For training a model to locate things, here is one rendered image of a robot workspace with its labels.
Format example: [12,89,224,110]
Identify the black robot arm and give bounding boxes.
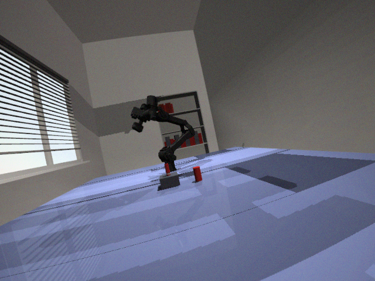
[131,95,195,172]

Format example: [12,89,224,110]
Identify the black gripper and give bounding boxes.
[132,104,150,132]

